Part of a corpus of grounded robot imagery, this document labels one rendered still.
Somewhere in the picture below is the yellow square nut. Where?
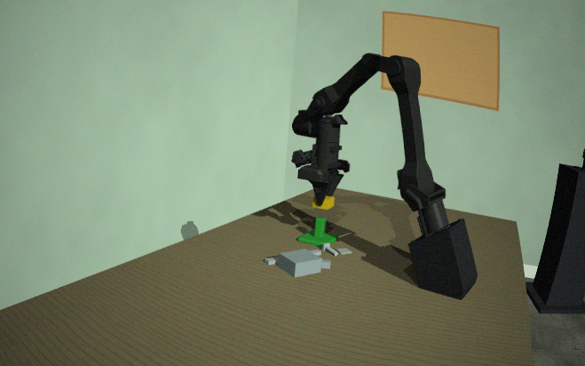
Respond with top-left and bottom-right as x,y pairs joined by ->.
312,195 -> 335,210

